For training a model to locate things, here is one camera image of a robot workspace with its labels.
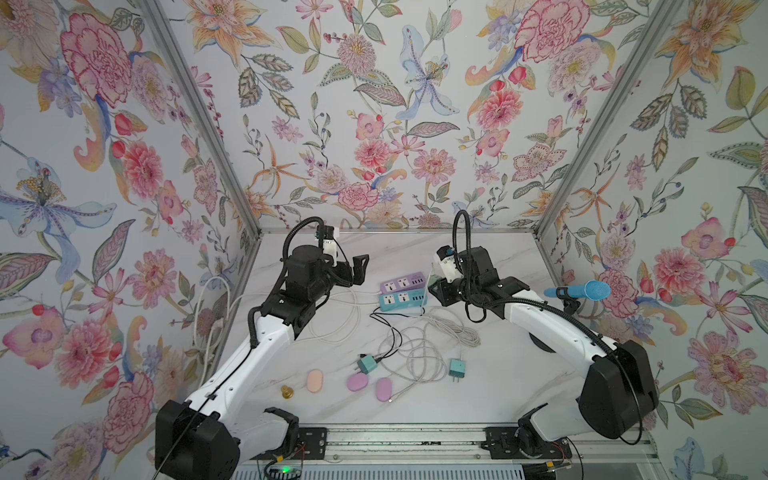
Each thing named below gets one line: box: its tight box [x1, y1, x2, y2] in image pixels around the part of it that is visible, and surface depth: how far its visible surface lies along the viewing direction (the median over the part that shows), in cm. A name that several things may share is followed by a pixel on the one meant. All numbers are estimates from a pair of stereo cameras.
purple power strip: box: [380, 272, 427, 294], surface depth 103 cm
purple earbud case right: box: [376, 377, 393, 403], surface depth 84 cm
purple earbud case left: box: [346, 372, 369, 392], surface depth 85 cm
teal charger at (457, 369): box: [448, 358, 466, 383], surface depth 86 cm
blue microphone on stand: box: [543, 280, 611, 315], surface depth 74 cm
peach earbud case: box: [306, 369, 324, 393], surface depth 85 cm
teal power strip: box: [379, 288, 428, 312], surface depth 100 cm
